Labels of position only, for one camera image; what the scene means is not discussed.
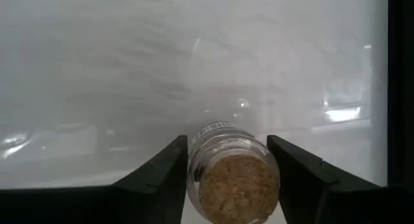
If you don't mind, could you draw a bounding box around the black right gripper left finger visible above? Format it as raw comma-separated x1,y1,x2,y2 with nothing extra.
0,135,189,224

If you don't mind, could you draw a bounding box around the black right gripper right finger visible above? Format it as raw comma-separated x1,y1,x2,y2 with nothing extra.
267,135,414,224

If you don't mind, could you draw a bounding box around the small cork-lid spice jar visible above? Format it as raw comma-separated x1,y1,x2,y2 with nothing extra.
186,120,281,224

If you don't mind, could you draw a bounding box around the black aluminium table frame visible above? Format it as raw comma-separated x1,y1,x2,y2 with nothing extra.
387,0,414,188

